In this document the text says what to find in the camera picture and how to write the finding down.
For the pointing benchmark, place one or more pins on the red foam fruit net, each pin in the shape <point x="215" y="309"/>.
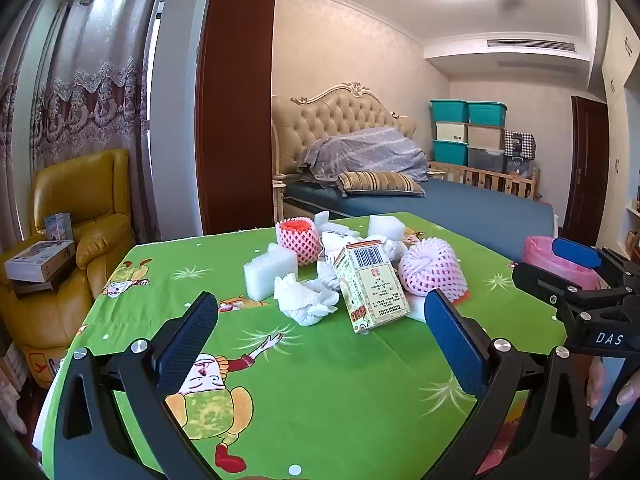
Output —
<point x="295" y="245"/>

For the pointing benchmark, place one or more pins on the wooden crib rail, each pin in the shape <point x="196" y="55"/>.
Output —
<point x="480" y="175"/>

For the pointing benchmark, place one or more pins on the ceiling air vent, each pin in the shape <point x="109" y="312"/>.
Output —
<point x="530" y="45"/>

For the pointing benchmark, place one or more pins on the waste bin with pink liner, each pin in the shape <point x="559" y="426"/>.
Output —
<point x="537" y="252"/>

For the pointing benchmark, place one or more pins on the brown striped pillow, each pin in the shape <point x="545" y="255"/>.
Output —
<point x="380" y="182"/>

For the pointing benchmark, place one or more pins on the green cartoon printed tablecloth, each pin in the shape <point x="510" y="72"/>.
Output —
<point x="325" y="385"/>

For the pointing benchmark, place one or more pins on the pale purple foam fruit net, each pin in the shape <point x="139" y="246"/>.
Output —
<point x="430" y="270"/>

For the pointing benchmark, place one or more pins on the white foam block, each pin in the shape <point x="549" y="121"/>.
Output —
<point x="386" y="227"/>

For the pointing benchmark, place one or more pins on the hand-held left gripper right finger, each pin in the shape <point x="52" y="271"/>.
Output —
<point x="455" y="345"/>

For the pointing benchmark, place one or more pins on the dark wooden door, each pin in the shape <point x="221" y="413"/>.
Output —
<point x="585" y="170"/>

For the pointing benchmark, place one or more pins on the grey-blue striped duvet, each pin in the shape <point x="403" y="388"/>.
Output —
<point x="365" y="152"/>

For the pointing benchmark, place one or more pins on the angled white foam piece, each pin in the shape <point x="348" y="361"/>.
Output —
<point x="330" y="224"/>

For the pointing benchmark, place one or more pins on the beige tufted headboard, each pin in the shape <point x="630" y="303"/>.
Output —
<point x="340" y="105"/>

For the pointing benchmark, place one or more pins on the patterned lace curtain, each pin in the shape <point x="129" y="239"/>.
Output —
<point x="90" y="85"/>

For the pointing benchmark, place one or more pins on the white tissue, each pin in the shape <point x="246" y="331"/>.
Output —
<point x="305" y="302"/>

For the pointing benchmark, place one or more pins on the white foam sheet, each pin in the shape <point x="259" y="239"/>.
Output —
<point x="270" y="270"/>

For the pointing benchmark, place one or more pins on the small blue white box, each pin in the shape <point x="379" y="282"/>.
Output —
<point x="60" y="225"/>

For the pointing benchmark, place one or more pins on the white nightstand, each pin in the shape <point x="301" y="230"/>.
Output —
<point x="279" y="200"/>

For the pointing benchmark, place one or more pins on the beige medicine carton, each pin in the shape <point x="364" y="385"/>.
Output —
<point x="370" y="290"/>

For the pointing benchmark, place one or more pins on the white printed paper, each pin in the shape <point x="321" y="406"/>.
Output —
<point x="335" y="247"/>

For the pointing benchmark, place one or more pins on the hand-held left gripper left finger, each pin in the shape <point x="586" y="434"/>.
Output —
<point x="190" y="340"/>

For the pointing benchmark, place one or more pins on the person's right hand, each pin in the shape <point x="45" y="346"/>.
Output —
<point x="595" y="385"/>

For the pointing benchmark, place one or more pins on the beige storage box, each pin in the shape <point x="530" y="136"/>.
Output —
<point x="486" y="136"/>

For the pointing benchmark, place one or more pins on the cream storage box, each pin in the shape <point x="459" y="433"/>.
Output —
<point x="451" y="131"/>

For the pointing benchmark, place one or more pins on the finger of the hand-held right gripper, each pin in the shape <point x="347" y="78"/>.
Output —
<point x="545" y="280"/>
<point x="575" y="252"/>

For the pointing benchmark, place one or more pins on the yellow leather armchair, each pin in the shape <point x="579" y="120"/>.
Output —
<point x="95" y="195"/>

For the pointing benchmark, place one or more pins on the cream built-in wardrobe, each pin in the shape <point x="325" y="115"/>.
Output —
<point x="620" y="85"/>

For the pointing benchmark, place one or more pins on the clear grey storage box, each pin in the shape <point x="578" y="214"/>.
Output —
<point x="486" y="160"/>

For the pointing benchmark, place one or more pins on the white flat cardboard box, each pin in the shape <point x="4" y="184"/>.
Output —
<point x="40" y="260"/>

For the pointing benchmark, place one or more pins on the red-brown wooden door frame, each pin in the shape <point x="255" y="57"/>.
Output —
<point x="235" y="110"/>

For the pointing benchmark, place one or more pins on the bed with blue sheet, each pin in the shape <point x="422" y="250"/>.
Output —
<point x="475" y="205"/>

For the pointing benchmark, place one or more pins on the checkered storage bag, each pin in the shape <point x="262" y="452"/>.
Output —
<point x="519" y="143"/>

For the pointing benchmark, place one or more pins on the teal storage box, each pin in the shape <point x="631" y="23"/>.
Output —
<point x="487" y="114"/>
<point x="450" y="152"/>
<point x="449" y="111"/>

